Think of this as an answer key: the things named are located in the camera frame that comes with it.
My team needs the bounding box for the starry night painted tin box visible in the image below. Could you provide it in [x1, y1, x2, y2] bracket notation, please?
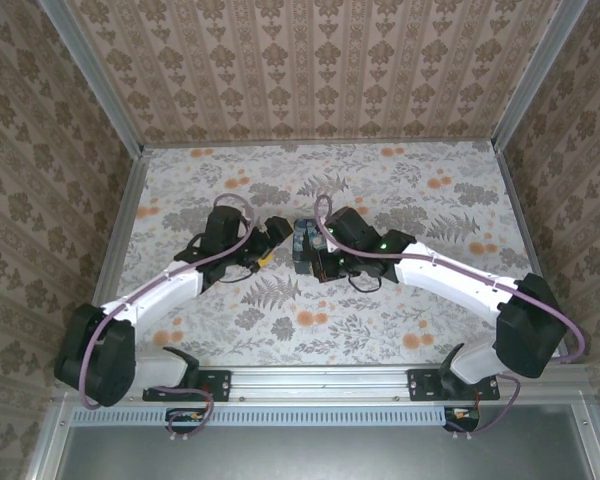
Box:
[291, 217, 326, 277]

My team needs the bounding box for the black connector board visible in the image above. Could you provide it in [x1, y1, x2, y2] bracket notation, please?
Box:
[442, 405, 482, 434]
[165, 407, 207, 435]

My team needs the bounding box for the grey metal panel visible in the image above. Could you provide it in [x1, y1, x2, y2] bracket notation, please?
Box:
[54, 403, 599, 480]

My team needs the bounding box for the thin black cable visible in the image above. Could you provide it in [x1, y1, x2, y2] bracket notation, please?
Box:
[347, 272, 384, 295]
[213, 266, 256, 285]

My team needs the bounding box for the aluminium frame beam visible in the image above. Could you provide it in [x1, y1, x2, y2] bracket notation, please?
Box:
[93, 147, 150, 311]
[493, 142, 566, 361]

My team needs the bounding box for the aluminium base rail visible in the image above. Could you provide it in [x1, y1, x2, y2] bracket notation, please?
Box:
[129, 364, 501, 405]

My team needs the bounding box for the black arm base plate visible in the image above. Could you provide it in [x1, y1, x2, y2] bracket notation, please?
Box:
[142, 368, 233, 404]
[406, 368, 501, 402]

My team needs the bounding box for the grey slotted cable duct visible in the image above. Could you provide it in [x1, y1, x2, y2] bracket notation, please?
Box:
[71, 404, 476, 427]

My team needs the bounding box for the aluminium frame post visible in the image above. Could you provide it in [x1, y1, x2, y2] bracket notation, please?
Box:
[35, 0, 147, 154]
[490, 0, 592, 151]

